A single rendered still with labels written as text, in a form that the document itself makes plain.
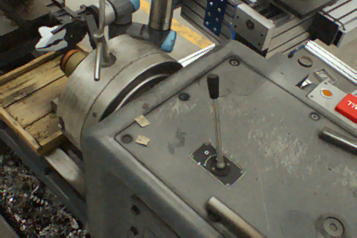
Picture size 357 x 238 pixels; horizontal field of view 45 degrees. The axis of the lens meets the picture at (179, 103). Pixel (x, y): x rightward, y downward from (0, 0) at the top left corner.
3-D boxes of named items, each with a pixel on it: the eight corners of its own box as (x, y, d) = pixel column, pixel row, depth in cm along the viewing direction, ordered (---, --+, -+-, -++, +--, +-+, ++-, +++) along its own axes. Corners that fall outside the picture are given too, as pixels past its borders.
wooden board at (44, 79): (135, 95, 138) (135, 87, 135) (38, 158, 118) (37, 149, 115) (76, 48, 149) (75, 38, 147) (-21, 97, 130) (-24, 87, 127)
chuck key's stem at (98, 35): (114, 71, 95) (103, 37, 86) (104, 72, 96) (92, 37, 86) (115, 63, 97) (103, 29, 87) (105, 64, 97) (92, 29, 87)
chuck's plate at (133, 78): (190, 107, 122) (183, 35, 96) (107, 186, 112) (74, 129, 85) (180, 100, 124) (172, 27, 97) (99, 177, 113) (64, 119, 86)
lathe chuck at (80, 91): (180, 100, 124) (172, 27, 97) (98, 177, 113) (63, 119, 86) (158, 83, 127) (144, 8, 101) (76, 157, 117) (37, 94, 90)
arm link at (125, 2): (141, 16, 138) (143, -6, 132) (115, 29, 132) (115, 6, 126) (125, 5, 141) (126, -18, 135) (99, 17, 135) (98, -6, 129)
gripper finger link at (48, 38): (26, 39, 118) (54, 26, 123) (39, 50, 115) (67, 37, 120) (24, 30, 115) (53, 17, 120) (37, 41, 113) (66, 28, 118)
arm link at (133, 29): (137, 56, 142) (139, 29, 134) (104, 48, 142) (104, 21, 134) (143, 41, 147) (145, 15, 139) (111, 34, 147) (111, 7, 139)
